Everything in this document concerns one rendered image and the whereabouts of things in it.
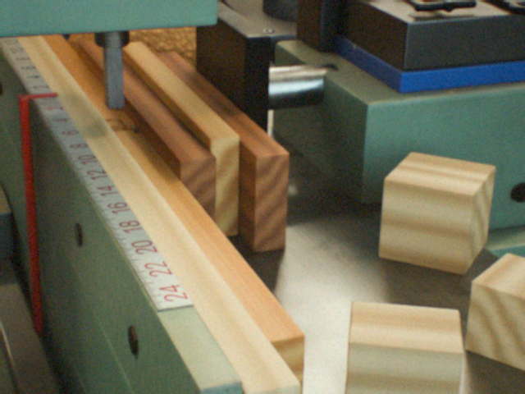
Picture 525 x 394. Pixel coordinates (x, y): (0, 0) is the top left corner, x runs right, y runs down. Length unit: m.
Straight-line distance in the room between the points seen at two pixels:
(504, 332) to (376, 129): 0.17
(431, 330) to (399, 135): 0.21
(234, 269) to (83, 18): 0.18
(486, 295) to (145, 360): 0.15
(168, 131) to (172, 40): 0.28
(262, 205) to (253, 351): 0.18
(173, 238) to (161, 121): 0.15
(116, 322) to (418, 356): 0.12
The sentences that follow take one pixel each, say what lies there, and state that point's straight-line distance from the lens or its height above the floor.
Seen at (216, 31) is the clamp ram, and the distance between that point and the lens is 0.62.
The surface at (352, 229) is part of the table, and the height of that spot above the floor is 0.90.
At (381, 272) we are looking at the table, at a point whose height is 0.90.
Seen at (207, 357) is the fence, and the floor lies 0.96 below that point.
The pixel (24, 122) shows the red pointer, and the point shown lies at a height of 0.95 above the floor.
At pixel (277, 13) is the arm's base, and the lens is 1.38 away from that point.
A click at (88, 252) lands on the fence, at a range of 0.48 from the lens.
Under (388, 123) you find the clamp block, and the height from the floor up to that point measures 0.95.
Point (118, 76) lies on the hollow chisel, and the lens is 0.60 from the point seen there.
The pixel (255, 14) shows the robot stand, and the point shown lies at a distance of 1.40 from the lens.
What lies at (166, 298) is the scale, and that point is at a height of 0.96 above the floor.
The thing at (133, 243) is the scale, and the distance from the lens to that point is 0.42.
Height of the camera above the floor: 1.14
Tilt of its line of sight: 23 degrees down
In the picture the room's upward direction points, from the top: 1 degrees clockwise
